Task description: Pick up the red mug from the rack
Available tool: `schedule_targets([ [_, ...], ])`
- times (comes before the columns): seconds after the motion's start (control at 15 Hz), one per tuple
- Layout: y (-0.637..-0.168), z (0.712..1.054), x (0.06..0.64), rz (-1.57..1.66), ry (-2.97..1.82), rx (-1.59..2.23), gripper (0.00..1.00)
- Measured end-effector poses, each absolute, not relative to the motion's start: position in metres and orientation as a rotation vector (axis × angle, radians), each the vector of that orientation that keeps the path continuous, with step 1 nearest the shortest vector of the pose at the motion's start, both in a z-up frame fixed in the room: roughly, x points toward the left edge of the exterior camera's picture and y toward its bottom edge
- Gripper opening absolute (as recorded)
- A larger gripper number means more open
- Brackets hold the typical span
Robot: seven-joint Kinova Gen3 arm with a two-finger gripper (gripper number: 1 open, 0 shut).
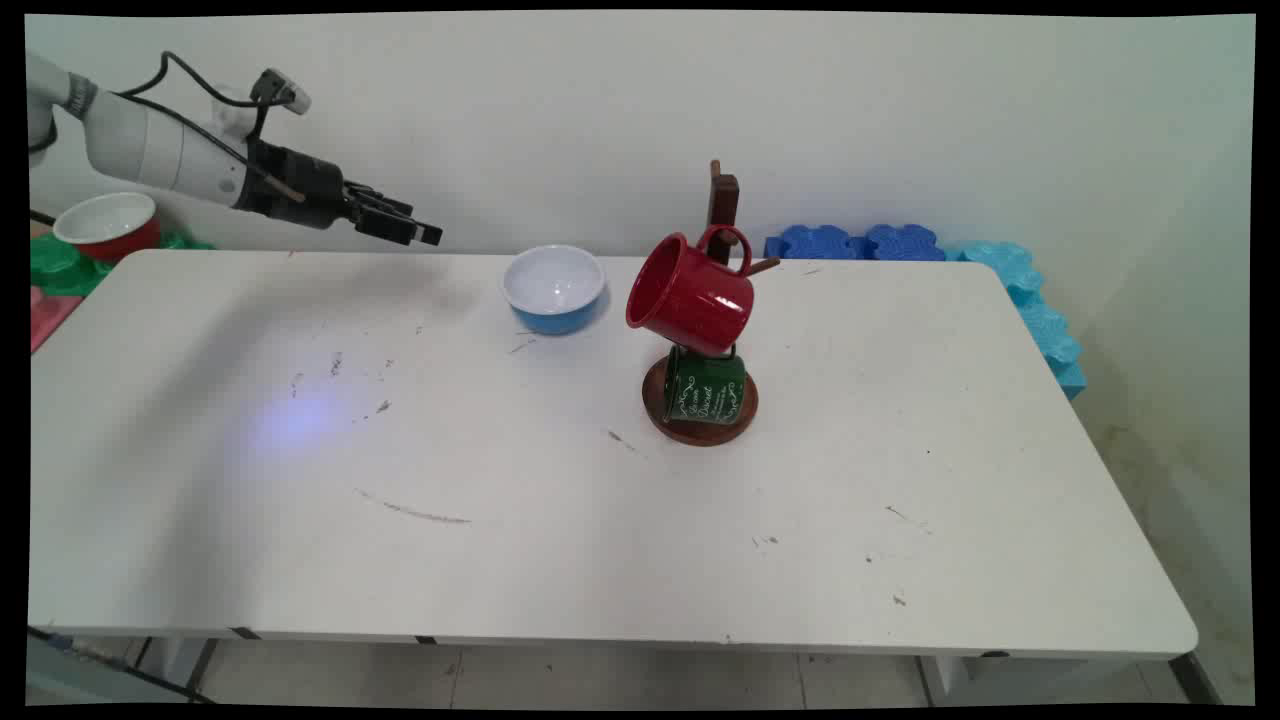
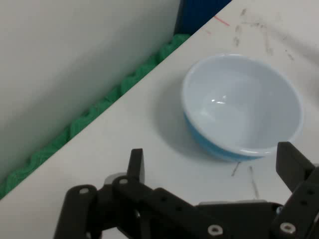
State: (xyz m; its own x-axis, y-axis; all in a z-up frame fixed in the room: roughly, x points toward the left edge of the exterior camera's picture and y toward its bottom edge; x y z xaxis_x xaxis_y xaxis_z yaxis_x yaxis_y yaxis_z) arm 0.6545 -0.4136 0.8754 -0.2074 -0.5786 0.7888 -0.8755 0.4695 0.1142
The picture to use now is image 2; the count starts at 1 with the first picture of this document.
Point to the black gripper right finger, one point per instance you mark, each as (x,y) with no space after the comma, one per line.
(299,199)

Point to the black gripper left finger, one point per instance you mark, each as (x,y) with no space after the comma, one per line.
(154,211)

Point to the blue bowl white inside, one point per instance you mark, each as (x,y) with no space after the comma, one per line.
(239,104)

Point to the green foam puzzle mat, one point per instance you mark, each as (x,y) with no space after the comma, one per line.
(82,122)

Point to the dark blue foam mat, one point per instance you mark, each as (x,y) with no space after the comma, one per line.
(197,12)

